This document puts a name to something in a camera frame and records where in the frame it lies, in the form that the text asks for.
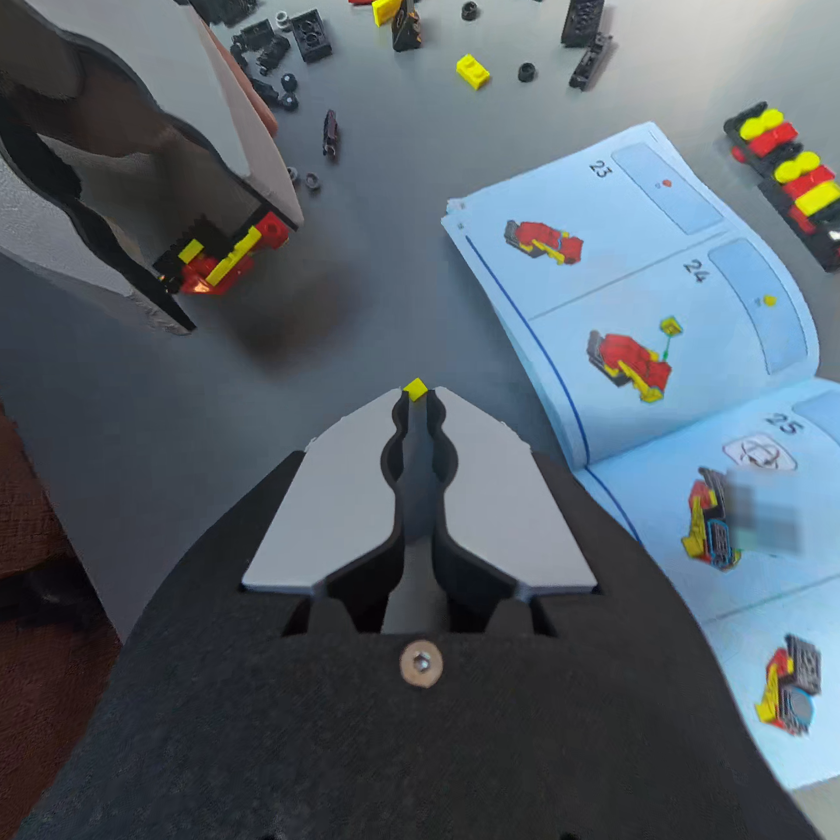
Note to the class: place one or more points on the person's brown knit sweater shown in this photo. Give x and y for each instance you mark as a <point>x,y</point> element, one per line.
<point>39,722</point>

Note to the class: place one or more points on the red yellow black brick assembly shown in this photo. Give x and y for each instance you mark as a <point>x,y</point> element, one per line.
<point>203,275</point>

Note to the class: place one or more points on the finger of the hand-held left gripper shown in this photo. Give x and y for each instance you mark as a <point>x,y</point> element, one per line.
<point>39,229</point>
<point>164,52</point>

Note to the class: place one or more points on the scattered pile of small bricks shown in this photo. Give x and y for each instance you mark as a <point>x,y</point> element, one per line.
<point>308,36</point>

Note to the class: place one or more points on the blue instruction booklet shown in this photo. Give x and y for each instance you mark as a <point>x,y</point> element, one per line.
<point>590,295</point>

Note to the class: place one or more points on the grey desk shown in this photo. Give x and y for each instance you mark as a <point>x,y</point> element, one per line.
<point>394,262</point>

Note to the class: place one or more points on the person's left hand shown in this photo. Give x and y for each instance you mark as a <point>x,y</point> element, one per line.
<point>266,118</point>

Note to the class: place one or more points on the striped red yellow brick model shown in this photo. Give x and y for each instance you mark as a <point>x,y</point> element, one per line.
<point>774,141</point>

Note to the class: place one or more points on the tiny yellow brick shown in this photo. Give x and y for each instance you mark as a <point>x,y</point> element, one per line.
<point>415,390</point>

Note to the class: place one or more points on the yellow two-stud brick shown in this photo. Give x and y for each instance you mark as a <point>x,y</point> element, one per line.
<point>472,72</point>

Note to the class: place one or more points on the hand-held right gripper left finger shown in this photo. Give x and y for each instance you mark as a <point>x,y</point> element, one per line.
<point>328,512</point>

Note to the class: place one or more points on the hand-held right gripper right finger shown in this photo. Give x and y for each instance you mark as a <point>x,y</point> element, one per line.
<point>512,512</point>

